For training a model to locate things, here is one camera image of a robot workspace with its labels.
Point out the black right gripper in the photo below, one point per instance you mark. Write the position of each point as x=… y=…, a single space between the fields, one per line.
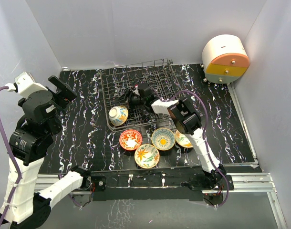
x=124 y=98

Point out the yellow rim leaf bowl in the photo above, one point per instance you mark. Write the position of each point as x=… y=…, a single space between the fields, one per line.
x=147 y=156

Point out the round pastel drawer cabinet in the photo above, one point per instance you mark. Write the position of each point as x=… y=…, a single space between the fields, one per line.
x=224 y=59

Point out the orange flower leaf bowl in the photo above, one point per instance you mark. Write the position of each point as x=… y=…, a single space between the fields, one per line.
x=182 y=140

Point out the blue scalloped sun bowl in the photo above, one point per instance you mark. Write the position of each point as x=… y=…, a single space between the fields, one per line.
x=163 y=139

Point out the blue and yellow patterned bowl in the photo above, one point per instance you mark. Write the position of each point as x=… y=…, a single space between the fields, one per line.
x=118 y=115

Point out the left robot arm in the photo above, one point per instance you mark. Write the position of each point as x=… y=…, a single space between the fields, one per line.
x=24 y=207

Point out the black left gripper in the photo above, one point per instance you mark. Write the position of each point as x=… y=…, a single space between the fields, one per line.
x=66 y=95

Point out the aluminium rail frame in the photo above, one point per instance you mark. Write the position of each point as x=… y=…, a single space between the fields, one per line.
x=243 y=182

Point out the grey wire dish rack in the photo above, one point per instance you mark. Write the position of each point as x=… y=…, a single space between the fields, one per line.
x=158 y=73

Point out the red orange floral bowl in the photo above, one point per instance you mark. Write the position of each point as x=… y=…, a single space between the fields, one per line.
x=130 y=139

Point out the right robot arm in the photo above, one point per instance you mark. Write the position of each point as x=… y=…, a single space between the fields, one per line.
x=186 y=120

